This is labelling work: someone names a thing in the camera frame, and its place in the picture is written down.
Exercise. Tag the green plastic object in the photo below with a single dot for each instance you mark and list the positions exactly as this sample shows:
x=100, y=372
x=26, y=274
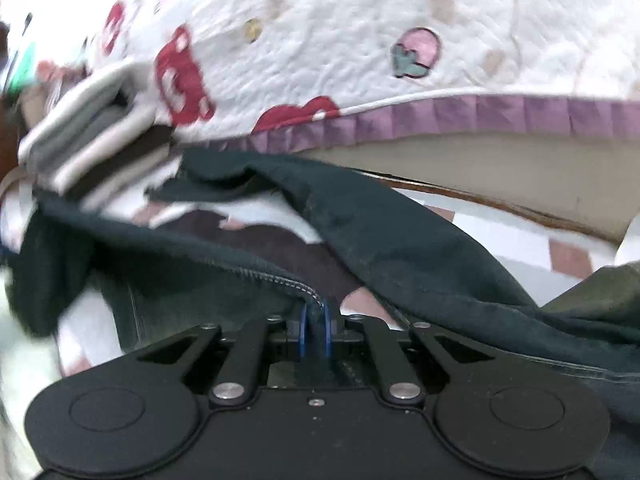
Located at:
x=24, y=67

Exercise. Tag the stack of folded clothes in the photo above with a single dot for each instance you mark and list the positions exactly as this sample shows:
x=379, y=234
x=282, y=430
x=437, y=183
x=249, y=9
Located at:
x=132, y=162

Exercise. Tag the grey pink plush rabbit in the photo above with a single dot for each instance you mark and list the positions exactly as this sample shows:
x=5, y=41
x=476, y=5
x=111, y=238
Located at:
x=52, y=72

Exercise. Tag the dark green pants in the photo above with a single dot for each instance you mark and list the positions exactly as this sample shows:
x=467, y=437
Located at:
x=410, y=255

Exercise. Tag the brown wooden dresser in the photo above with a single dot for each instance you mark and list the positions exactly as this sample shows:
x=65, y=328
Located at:
x=6, y=130

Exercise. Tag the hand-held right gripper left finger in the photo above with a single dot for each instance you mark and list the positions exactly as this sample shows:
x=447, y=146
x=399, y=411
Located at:
x=306, y=332

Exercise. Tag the white quilted bear-print bedspread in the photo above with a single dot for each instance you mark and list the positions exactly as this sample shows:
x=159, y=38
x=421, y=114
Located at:
x=340, y=25

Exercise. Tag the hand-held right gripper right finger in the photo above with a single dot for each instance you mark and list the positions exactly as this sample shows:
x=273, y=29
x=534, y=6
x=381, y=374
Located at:
x=326, y=332

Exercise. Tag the cream folded garment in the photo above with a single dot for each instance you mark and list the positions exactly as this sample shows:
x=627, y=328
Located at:
x=112, y=150

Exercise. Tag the checkered rug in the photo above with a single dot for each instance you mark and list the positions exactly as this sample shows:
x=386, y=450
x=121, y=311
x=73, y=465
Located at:
x=500, y=247

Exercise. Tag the beige bed base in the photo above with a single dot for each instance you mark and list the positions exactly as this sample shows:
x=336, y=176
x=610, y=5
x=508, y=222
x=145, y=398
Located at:
x=500, y=175

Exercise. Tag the grey folded garment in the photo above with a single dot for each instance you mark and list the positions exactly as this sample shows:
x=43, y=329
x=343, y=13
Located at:
x=85, y=132

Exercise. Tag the white folded garment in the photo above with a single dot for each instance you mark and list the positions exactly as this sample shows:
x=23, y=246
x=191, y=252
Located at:
x=162, y=176
x=85, y=91

